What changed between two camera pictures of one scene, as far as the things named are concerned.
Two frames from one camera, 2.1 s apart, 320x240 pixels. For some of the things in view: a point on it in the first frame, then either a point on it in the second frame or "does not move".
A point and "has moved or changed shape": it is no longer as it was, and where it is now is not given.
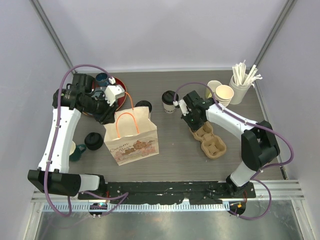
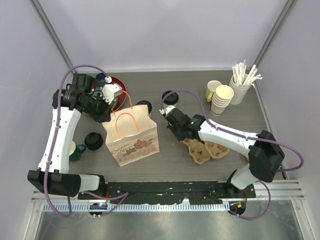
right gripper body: [192, 122] → [177, 132]
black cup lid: [145, 103] does not move
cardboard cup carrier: [213, 146] has moved or changed shape
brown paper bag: [132, 136] does not move
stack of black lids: [93, 141] does not move
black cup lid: [168, 97] does not move
